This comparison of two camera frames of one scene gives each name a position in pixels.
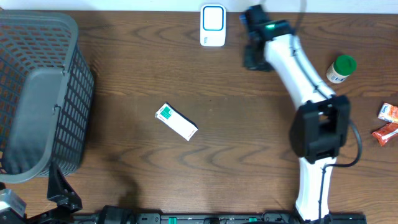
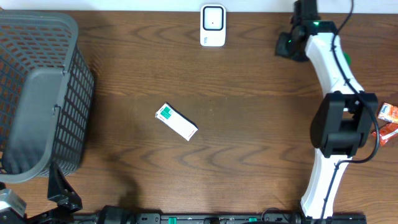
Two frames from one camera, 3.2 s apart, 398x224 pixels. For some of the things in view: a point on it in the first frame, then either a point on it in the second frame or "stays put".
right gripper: [249, 61] → [282, 46]
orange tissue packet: [388, 112] stays put
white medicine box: [176, 120] stays put
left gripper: [64, 201] stays put
